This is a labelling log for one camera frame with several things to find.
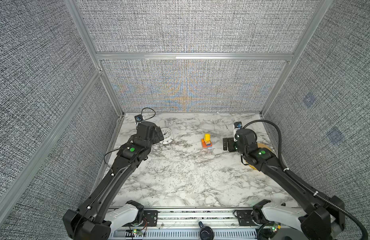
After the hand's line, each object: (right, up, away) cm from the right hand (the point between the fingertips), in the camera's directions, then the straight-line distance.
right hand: (232, 137), depth 81 cm
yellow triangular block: (-12, -1, +11) cm, 16 cm away
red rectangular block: (-13, -6, +16) cm, 21 cm away
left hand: (-42, +3, -6) cm, 43 cm away
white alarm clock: (-37, -1, +19) cm, 41 cm away
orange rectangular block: (-14, -3, +18) cm, 23 cm away
